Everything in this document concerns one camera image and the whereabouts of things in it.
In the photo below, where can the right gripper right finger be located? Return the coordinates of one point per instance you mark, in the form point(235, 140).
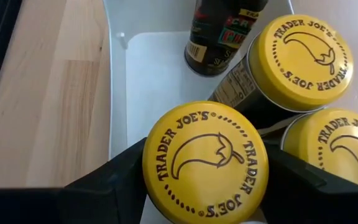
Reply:
point(315, 205)

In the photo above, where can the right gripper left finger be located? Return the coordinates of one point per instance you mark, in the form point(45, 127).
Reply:
point(73, 205)

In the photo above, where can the yellow-lid spice jar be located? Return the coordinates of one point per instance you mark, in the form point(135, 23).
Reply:
point(219, 37)
point(204, 161)
point(337, 149)
point(303, 62)

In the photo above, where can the white plastic bin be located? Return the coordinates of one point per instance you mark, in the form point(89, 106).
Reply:
point(154, 87)

